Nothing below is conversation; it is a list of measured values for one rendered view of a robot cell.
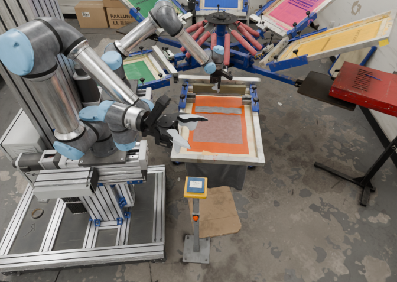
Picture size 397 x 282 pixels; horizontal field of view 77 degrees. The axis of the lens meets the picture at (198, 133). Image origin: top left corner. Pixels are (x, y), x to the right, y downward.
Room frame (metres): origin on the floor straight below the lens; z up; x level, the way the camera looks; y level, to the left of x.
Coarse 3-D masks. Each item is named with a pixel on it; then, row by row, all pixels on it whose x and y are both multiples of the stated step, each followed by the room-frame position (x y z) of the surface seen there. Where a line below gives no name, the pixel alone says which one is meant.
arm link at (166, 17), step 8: (160, 8) 1.47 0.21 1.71; (168, 8) 1.46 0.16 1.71; (160, 16) 1.43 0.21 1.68; (168, 16) 1.42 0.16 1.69; (176, 16) 1.44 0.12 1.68; (160, 24) 1.43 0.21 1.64; (168, 24) 1.40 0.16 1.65; (176, 24) 1.40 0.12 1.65; (168, 32) 1.40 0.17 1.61; (176, 32) 1.39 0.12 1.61; (184, 32) 1.43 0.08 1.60; (184, 40) 1.41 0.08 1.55; (192, 40) 1.44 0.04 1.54; (192, 48) 1.42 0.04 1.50; (200, 48) 1.45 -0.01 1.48; (200, 56) 1.43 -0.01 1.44; (208, 56) 1.47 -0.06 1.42; (200, 64) 1.46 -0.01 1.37; (208, 64) 1.43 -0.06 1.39; (208, 72) 1.42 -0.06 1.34
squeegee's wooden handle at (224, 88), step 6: (198, 84) 1.64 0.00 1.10; (204, 84) 1.64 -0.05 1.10; (210, 84) 1.64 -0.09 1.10; (198, 90) 1.62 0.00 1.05; (204, 90) 1.62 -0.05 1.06; (210, 90) 1.61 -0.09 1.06; (216, 90) 1.61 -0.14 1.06; (222, 90) 1.61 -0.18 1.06; (228, 90) 1.60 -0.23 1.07; (234, 90) 1.60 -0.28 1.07; (240, 90) 1.60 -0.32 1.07
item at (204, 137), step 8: (200, 96) 1.68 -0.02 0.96; (208, 96) 1.68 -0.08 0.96; (200, 104) 1.58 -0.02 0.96; (208, 104) 1.58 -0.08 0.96; (216, 104) 1.58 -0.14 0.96; (192, 112) 1.48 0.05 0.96; (200, 112) 1.48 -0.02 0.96; (208, 112) 1.48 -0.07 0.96; (216, 112) 1.48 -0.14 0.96; (208, 120) 1.39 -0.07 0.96; (216, 120) 1.39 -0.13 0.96; (200, 128) 1.30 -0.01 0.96; (208, 128) 1.30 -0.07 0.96; (216, 128) 1.30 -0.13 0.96; (192, 136) 1.22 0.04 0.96; (200, 136) 1.22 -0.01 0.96; (208, 136) 1.22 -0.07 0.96; (216, 136) 1.22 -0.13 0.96; (192, 144) 1.14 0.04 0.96; (200, 144) 1.14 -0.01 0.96; (208, 144) 1.14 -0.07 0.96; (216, 144) 1.14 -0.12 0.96; (216, 152) 1.08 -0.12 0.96
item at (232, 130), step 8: (224, 104) 1.58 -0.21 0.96; (232, 104) 1.58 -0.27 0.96; (240, 104) 1.58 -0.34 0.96; (224, 120) 1.39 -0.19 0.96; (232, 120) 1.39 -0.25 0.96; (240, 120) 1.39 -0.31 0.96; (224, 128) 1.30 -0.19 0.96; (232, 128) 1.30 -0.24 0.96; (240, 128) 1.30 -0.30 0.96; (224, 136) 1.22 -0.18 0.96; (232, 136) 1.22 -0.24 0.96; (240, 136) 1.22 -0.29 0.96; (224, 144) 1.14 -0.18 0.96; (232, 144) 1.14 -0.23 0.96; (240, 144) 1.14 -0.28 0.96; (224, 152) 1.08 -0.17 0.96; (232, 152) 1.08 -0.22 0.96; (240, 152) 1.08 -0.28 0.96; (248, 152) 1.08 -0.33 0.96
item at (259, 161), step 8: (192, 88) 1.75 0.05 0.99; (248, 88) 1.75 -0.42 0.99; (184, 112) 1.46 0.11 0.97; (256, 112) 1.43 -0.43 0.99; (256, 120) 1.35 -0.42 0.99; (256, 128) 1.26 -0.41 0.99; (256, 136) 1.19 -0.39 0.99; (256, 144) 1.11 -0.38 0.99; (256, 152) 1.07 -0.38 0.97; (176, 160) 1.00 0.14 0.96; (184, 160) 1.00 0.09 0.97; (192, 160) 0.99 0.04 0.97; (200, 160) 0.99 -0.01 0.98; (208, 160) 0.99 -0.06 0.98; (216, 160) 0.98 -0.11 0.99; (224, 160) 0.98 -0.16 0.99; (232, 160) 0.98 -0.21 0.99; (240, 160) 0.98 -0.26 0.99; (248, 160) 0.98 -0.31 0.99; (256, 160) 0.98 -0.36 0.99; (264, 160) 0.98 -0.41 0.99
